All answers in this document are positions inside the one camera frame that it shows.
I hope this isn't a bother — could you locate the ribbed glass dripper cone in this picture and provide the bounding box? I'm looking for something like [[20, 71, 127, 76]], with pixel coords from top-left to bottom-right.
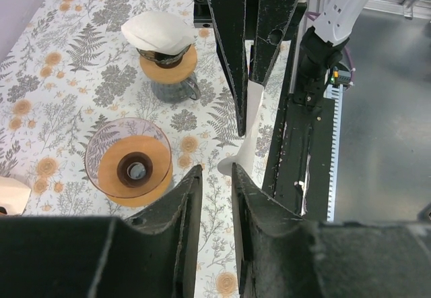
[[137, 45, 191, 69]]

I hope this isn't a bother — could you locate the white paper coffee filter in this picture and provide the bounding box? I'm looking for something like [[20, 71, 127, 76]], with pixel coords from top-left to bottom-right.
[[121, 11, 197, 55]]

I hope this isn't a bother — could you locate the glass coffee server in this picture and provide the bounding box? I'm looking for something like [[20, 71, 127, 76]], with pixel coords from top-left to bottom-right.
[[151, 73, 201, 104]]

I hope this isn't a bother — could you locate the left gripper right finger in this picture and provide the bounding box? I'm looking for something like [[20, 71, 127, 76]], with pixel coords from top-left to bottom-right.
[[232, 165, 430, 297]]

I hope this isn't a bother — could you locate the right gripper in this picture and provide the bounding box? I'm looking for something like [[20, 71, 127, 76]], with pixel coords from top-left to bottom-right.
[[193, 0, 307, 136]]

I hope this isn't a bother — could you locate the white cable duct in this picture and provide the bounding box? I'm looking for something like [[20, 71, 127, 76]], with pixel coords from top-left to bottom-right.
[[326, 86, 343, 222]]

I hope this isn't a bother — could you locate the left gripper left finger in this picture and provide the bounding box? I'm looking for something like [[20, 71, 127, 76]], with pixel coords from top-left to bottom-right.
[[1, 165, 203, 297]]

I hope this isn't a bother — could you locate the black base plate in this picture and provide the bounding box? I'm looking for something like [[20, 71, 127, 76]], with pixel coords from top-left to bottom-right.
[[262, 15, 335, 222]]

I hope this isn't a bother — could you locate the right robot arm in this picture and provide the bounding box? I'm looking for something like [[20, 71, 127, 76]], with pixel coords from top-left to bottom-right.
[[193, 0, 368, 136]]

